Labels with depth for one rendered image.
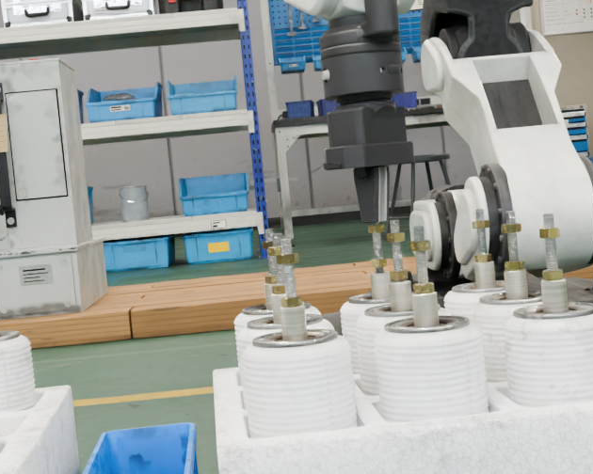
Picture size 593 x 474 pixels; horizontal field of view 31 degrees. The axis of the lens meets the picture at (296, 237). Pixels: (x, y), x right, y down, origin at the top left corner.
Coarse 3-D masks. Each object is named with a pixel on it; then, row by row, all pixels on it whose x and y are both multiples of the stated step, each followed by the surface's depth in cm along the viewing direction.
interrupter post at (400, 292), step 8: (408, 280) 106; (392, 288) 105; (400, 288) 105; (408, 288) 105; (392, 296) 106; (400, 296) 105; (408, 296) 105; (392, 304) 106; (400, 304) 105; (408, 304) 105
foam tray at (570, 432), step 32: (224, 384) 114; (224, 416) 98; (480, 416) 89; (512, 416) 88; (544, 416) 88; (576, 416) 88; (224, 448) 86; (256, 448) 86; (288, 448) 86; (320, 448) 86; (352, 448) 86; (384, 448) 87; (416, 448) 87; (448, 448) 87; (480, 448) 87; (512, 448) 88; (544, 448) 88; (576, 448) 88
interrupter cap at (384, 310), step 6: (378, 306) 109; (384, 306) 109; (390, 306) 108; (438, 306) 105; (366, 312) 105; (372, 312) 104; (378, 312) 104; (384, 312) 103; (390, 312) 103; (396, 312) 103; (402, 312) 102; (408, 312) 102
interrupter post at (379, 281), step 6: (372, 276) 117; (378, 276) 117; (384, 276) 117; (372, 282) 117; (378, 282) 117; (384, 282) 117; (372, 288) 117; (378, 288) 117; (384, 288) 117; (372, 294) 118; (378, 294) 117; (384, 294) 117
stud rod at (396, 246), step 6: (390, 222) 106; (396, 222) 105; (396, 228) 105; (396, 246) 105; (396, 252) 105; (396, 258) 105; (396, 264) 105; (402, 264) 106; (396, 270) 106; (402, 270) 106
